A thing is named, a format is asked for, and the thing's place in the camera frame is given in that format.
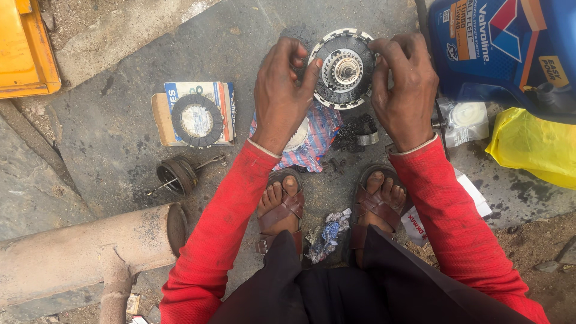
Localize white red printed carton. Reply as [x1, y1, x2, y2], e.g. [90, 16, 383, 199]
[400, 167, 494, 248]

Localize round black clutch drum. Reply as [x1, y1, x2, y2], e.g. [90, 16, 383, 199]
[156, 155, 200, 197]

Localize silver toothed metal disc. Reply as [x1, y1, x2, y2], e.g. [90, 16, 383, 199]
[283, 117, 311, 153]

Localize crumpled blue white wrapper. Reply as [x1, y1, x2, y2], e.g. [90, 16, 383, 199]
[304, 207, 353, 265]

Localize small dark bolts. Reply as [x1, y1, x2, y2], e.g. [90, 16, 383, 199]
[328, 156, 348, 175]

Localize blue engine oil jug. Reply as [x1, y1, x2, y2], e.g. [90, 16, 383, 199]
[427, 0, 576, 125]

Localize person's foot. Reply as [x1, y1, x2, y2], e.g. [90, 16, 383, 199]
[257, 175, 301, 236]
[355, 170, 408, 267]

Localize red blue striped plastic bag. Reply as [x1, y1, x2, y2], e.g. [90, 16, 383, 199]
[249, 100, 345, 174]

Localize black metal tool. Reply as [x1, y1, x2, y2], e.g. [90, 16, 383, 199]
[430, 97, 452, 161]

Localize rusty exhaust pipe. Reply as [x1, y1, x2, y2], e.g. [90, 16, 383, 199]
[0, 202, 190, 324]

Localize person's right hand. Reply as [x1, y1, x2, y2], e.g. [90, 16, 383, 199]
[367, 32, 440, 153]

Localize worn cardboard parts box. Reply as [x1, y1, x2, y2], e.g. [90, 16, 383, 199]
[151, 81, 237, 148]

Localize black clutch friction plate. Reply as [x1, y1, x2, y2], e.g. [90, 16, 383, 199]
[170, 94, 225, 149]

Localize clear bag with white part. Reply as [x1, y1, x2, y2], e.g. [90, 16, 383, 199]
[434, 97, 490, 149]

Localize thin metal lever rod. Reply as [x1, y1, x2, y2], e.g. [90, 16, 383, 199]
[195, 154, 228, 172]

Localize person's black trousers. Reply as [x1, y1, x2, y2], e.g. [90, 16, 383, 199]
[208, 224, 537, 324]

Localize small silver metal ring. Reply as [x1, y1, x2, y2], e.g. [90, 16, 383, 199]
[357, 130, 380, 147]

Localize brown leather left sandal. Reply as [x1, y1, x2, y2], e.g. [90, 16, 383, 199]
[255, 167, 306, 258]

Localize brown leather sandal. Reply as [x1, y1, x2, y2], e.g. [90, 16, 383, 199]
[255, 167, 306, 258]
[349, 164, 413, 267]

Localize person's right foot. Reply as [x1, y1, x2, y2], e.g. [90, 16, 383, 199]
[355, 170, 408, 267]

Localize yellow metal body panel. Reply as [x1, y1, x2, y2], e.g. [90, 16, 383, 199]
[0, 0, 62, 100]

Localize person's left foot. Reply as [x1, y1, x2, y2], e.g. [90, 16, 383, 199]
[257, 175, 301, 236]

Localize yellow plastic bag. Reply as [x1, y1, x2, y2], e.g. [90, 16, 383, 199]
[484, 107, 576, 191]

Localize brown leather right sandal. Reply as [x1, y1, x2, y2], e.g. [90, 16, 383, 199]
[349, 164, 413, 267]

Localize black metal clutch assembly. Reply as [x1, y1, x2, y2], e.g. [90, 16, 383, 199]
[308, 28, 381, 111]

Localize person's left hand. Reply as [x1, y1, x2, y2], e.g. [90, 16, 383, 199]
[250, 37, 324, 156]

